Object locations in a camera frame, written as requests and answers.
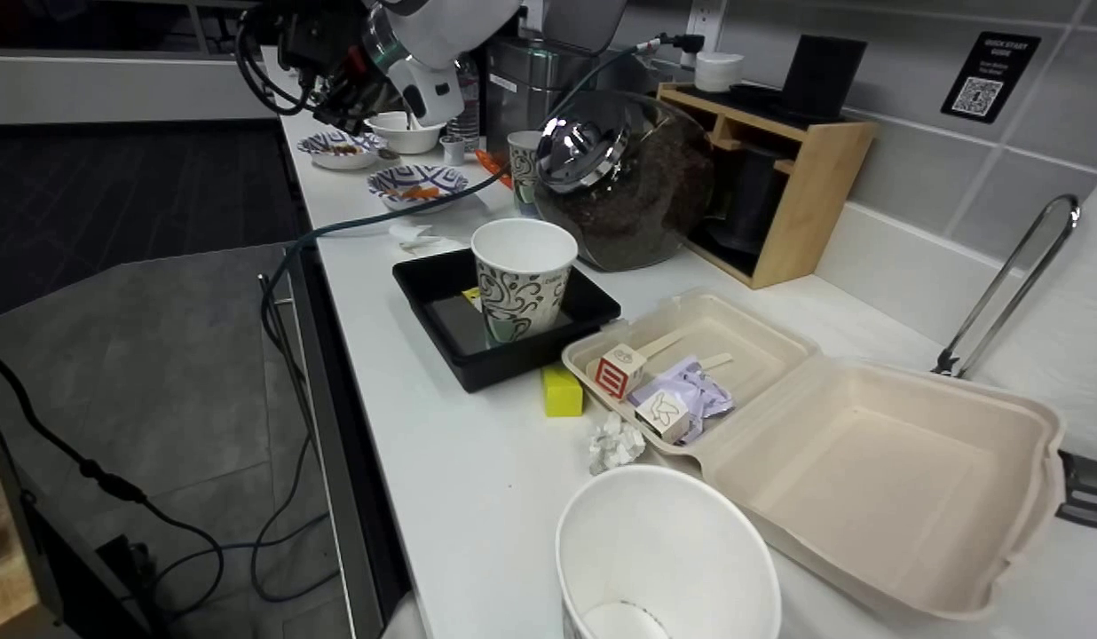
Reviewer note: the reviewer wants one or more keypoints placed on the black plastic tray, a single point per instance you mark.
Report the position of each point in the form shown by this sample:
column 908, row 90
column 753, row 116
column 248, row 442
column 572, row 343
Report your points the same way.
column 443, row 273

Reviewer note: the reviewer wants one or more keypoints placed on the beige clamshell takeout container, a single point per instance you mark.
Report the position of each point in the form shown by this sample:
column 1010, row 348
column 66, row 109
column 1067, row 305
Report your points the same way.
column 891, row 483

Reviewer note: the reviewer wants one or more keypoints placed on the orange pen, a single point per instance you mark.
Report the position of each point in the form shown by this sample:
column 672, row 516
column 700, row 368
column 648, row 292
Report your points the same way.
column 492, row 163

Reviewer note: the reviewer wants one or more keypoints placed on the wooden stirrer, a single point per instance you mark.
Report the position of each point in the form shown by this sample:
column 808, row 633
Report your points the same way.
column 664, row 344

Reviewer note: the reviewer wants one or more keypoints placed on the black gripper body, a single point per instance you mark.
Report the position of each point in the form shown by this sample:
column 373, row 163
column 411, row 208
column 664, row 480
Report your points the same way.
column 327, row 47

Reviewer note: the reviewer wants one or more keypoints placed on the large white paper cup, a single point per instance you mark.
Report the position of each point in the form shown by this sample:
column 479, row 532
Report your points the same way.
column 664, row 555

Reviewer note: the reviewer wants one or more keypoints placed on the black card holder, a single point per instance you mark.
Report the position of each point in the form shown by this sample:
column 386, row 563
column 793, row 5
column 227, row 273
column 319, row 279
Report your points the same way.
column 824, row 77

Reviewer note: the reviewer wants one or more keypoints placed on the yellow sauce packet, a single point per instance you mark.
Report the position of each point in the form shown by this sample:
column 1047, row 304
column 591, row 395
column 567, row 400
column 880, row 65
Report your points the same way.
column 470, row 296

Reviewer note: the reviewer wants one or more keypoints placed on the patterned plate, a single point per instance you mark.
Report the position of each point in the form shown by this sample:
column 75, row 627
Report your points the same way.
column 425, row 187

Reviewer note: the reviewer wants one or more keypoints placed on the small white cup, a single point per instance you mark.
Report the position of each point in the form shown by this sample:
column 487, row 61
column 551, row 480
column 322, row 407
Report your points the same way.
column 718, row 73

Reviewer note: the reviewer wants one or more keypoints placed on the red white small box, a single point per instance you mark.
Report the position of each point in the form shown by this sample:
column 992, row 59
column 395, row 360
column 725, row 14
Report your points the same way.
column 618, row 373

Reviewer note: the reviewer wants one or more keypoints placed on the blue patterned bowl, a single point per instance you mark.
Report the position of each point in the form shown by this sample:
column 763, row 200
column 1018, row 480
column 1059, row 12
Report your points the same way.
column 338, row 149

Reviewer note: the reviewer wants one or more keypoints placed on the yellow sticky note block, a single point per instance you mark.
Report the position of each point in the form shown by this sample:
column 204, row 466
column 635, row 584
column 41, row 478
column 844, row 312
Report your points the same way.
column 563, row 391

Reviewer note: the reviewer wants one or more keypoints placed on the chrome faucet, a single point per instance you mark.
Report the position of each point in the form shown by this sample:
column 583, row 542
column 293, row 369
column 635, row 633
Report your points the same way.
column 1010, row 286

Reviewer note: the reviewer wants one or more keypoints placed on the white ceramic bowl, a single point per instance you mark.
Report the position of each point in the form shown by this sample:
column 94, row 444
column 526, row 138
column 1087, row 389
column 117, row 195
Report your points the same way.
column 405, row 142

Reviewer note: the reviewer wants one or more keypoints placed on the crumpled white paper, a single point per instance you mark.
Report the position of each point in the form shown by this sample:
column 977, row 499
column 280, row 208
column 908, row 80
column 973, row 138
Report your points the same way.
column 618, row 444

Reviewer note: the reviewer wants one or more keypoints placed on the silver lidded bin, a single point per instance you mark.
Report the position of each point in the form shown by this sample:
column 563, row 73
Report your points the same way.
column 524, row 90

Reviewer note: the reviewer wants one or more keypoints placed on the black QR code sign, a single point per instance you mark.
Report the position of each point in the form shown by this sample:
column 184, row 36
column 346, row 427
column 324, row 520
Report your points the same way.
column 992, row 77

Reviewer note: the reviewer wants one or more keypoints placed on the small patterned paper cup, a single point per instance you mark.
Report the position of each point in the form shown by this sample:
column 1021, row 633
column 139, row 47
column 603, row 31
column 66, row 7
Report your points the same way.
column 524, row 160

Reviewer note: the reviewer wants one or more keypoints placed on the purple packet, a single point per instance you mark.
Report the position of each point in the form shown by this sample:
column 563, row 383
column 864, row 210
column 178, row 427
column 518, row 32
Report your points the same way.
column 700, row 383

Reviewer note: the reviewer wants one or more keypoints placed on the black floor equipment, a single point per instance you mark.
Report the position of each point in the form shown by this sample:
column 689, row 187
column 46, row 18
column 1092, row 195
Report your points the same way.
column 87, row 578

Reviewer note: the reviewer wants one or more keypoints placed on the wooden countertop organizer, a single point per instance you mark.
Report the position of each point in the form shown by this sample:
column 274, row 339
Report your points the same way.
column 818, row 189

